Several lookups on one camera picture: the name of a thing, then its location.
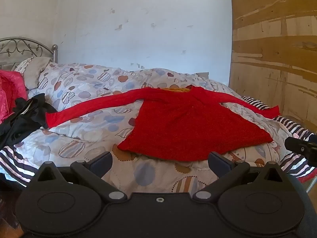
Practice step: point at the black garment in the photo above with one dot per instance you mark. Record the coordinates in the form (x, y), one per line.
(22, 119)

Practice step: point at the red knit sweater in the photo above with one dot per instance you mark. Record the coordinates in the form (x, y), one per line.
(185, 124)

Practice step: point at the pink shiny jacket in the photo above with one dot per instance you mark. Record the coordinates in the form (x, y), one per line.
(11, 89)

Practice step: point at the metal bed headboard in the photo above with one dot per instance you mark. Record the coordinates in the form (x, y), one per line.
(22, 47)

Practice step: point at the plywood board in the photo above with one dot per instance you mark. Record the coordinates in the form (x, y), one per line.
(272, 54)

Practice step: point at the striped bed sheet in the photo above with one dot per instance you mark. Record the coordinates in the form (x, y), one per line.
(14, 161)

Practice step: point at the circle patterned duvet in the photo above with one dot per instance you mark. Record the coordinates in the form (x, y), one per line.
(99, 99)

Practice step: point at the grey ruffled pillow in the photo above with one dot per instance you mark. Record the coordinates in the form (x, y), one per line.
(36, 72)

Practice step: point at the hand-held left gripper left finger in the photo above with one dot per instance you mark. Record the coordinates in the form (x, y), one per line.
(100, 162)

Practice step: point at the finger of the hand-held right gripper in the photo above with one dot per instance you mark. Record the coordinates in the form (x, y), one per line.
(296, 145)

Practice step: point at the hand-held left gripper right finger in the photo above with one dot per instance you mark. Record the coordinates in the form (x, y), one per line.
(219, 163)

